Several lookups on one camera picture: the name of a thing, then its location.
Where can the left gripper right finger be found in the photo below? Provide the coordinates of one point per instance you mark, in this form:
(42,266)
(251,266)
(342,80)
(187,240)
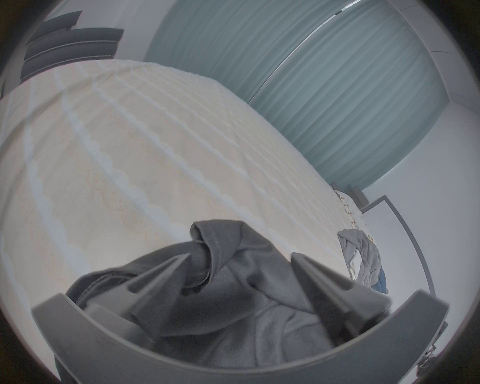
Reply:
(337,300)

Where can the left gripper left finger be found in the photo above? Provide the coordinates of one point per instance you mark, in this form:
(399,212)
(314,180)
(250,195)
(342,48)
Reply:
(153,296)

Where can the black T-shirt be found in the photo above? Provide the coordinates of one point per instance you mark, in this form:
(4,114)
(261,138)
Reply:
(232,300)

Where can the pile of clothes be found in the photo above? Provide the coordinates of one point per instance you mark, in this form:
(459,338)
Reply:
(360,258)

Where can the bed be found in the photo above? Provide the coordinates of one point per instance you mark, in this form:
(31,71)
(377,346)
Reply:
(131,150)

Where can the white printed pillow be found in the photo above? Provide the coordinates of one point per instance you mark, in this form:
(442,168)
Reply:
(348,210)

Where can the grey bedside table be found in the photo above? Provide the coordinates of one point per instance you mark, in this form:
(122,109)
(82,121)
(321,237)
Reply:
(356,195)

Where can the blue-green curtain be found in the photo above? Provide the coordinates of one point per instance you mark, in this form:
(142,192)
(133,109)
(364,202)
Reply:
(225,45)
(356,93)

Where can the black chest of drawers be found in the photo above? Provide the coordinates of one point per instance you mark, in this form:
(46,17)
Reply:
(71,52)

